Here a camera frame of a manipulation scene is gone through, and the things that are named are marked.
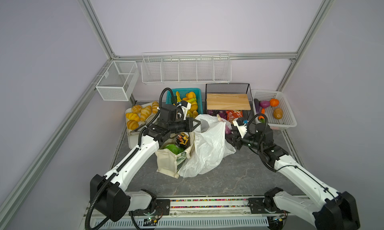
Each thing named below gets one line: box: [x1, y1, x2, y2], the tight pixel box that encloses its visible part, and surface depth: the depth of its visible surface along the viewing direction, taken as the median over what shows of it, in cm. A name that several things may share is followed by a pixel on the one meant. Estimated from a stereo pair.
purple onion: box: [259, 100, 270, 109], surface depth 114 cm
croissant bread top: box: [131, 105, 142, 113], surface depth 114 cm
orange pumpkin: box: [269, 98, 280, 107], surface depth 114 cm
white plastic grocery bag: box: [178, 114, 237, 178], surface depth 70 cm
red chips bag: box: [226, 110, 244, 121], surface depth 107 cm
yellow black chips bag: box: [176, 132, 190, 149], surface depth 82 cm
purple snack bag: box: [207, 109, 227, 120], surface depth 107 cm
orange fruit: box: [186, 91, 196, 99], surface depth 115 cm
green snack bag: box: [165, 144, 185, 155], surface depth 82 cm
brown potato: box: [273, 107, 283, 120], surface depth 110 cm
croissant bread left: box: [125, 112, 140, 122], surface depth 110 cm
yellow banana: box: [176, 91, 198, 108], surface depth 115 cm
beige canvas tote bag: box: [155, 143, 194, 179], surface depth 75 cm
